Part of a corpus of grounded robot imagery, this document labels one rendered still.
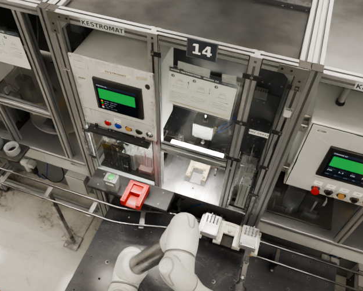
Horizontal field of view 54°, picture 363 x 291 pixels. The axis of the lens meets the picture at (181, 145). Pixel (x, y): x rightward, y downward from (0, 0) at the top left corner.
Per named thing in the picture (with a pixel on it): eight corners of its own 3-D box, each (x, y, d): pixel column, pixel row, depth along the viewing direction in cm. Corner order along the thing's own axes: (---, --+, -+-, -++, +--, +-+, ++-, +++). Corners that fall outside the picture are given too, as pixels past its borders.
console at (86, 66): (83, 125, 196) (64, 56, 160) (107, 92, 213) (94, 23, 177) (154, 145, 188) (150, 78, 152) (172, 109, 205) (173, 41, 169)
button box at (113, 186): (105, 190, 224) (103, 179, 214) (111, 180, 228) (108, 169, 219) (116, 193, 222) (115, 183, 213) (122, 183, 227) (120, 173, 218)
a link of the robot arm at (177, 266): (198, 295, 144) (202, 262, 152) (175, 279, 133) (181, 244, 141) (171, 295, 150) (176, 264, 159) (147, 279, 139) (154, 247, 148)
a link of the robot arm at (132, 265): (105, 286, 198) (116, 248, 212) (131, 294, 203) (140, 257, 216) (170, 247, 142) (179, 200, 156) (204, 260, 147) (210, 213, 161)
